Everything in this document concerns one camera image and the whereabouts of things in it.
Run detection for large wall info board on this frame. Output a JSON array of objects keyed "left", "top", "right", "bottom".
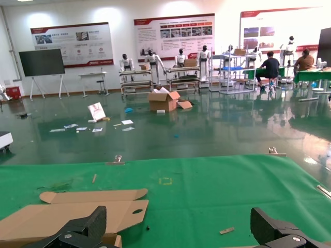
[{"left": 239, "top": 7, "right": 331, "bottom": 52}]

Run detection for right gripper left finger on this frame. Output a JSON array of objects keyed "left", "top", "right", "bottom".
[{"left": 23, "top": 206, "right": 114, "bottom": 248}]

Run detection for seated person brown shirt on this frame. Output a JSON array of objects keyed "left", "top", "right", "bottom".
[{"left": 294, "top": 49, "right": 315, "bottom": 76}]

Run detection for metal roller cart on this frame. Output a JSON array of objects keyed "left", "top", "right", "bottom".
[
  {"left": 118, "top": 69, "right": 155, "bottom": 97},
  {"left": 165, "top": 66, "right": 201, "bottom": 93}
]

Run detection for white wheeled base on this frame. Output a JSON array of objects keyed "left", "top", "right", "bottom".
[{"left": 0, "top": 131, "right": 14, "bottom": 152}]

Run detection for black round stool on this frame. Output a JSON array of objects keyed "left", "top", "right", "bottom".
[{"left": 96, "top": 80, "right": 110, "bottom": 96}]

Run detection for wall info board red arrows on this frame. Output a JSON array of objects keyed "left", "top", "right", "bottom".
[{"left": 133, "top": 13, "right": 216, "bottom": 60}]

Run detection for green table cloth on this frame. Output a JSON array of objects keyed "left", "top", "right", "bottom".
[{"left": 0, "top": 154, "right": 331, "bottom": 248}]

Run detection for green covered work table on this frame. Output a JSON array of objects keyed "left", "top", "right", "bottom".
[
  {"left": 294, "top": 68, "right": 331, "bottom": 102},
  {"left": 243, "top": 67, "right": 285, "bottom": 86}
]

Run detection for cardboard box with lid hole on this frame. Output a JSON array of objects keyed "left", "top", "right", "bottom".
[{"left": 0, "top": 188, "right": 150, "bottom": 248}]

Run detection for black display on stand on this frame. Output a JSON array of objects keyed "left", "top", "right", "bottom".
[{"left": 18, "top": 48, "right": 70, "bottom": 99}]

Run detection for seated person dark shirt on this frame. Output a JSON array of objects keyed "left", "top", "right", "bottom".
[{"left": 255, "top": 51, "right": 280, "bottom": 91}]

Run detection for wall info board with photos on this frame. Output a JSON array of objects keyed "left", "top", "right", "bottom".
[{"left": 30, "top": 22, "right": 114, "bottom": 68}]

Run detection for grey metal shelving rack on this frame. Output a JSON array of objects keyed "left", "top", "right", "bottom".
[{"left": 208, "top": 47, "right": 255, "bottom": 95}]

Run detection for red box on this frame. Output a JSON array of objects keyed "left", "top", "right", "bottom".
[{"left": 5, "top": 86, "right": 21, "bottom": 100}]

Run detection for white paper bag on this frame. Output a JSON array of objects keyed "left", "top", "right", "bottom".
[{"left": 87, "top": 102, "right": 106, "bottom": 122}]

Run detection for flat cardboard piece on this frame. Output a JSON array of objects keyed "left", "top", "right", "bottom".
[{"left": 177, "top": 99, "right": 194, "bottom": 110}]

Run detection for large open cardboard carton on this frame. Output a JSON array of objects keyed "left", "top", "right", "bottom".
[{"left": 147, "top": 87, "right": 181, "bottom": 112}]

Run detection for small white desk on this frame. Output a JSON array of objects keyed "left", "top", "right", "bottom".
[{"left": 79, "top": 71, "right": 108, "bottom": 98}]

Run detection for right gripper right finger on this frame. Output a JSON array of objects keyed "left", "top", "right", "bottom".
[{"left": 250, "top": 207, "right": 331, "bottom": 248}]

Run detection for white humanoid robot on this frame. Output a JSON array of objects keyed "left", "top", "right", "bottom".
[
  {"left": 222, "top": 44, "right": 235, "bottom": 63},
  {"left": 144, "top": 50, "right": 167, "bottom": 85},
  {"left": 198, "top": 45, "right": 212, "bottom": 83},
  {"left": 119, "top": 53, "right": 134, "bottom": 81},
  {"left": 279, "top": 36, "right": 297, "bottom": 67},
  {"left": 249, "top": 46, "right": 262, "bottom": 63},
  {"left": 174, "top": 48, "right": 188, "bottom": 78}
]

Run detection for large black screen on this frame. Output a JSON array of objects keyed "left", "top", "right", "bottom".
[{"left": 317, "top": 27, "right": 331, "bottom": 63}]

